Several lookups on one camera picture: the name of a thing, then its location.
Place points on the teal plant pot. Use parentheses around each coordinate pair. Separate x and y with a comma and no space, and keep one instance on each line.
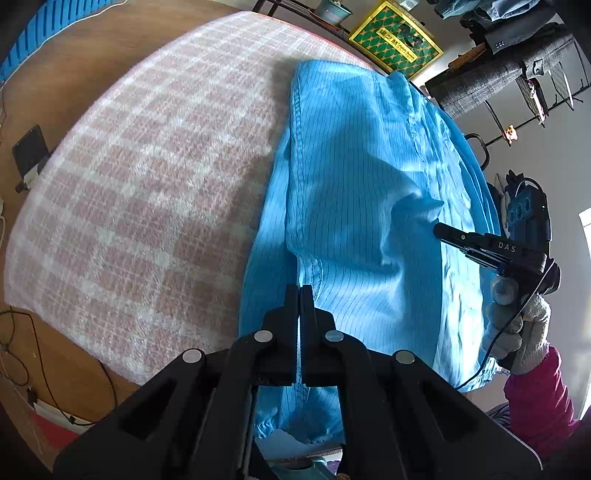
(332,11)

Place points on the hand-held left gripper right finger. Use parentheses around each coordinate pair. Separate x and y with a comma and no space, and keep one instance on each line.
(306,318)

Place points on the small orange charm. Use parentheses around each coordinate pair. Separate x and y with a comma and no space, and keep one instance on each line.
(510,134)

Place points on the denim clothes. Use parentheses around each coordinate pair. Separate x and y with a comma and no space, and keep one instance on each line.
(461,9)

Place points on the person's right hand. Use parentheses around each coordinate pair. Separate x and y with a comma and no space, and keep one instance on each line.
(526,332)

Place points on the yellow green patterned bag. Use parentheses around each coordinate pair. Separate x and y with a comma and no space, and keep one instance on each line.
(392,44)

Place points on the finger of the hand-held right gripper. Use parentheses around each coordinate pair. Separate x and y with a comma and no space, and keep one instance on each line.
(455,235)
(482,261)

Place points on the pink plaid blanket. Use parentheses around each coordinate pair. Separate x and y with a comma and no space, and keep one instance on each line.
(138,184)

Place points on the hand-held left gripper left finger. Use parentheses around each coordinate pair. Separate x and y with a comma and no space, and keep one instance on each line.
(292,318)

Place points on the black metal shelf rack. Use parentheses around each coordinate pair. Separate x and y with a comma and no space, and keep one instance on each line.
(295,11)

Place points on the black phone on floor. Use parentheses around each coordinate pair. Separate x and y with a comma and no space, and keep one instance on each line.
(30,150)

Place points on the dark blazer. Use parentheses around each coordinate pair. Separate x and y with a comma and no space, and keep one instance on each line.
(517,27)

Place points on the grey plaid jacket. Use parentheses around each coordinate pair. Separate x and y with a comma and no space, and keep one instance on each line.
(485,78)

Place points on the blue striped coat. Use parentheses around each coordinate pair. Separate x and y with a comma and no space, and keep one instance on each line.
(360,184)

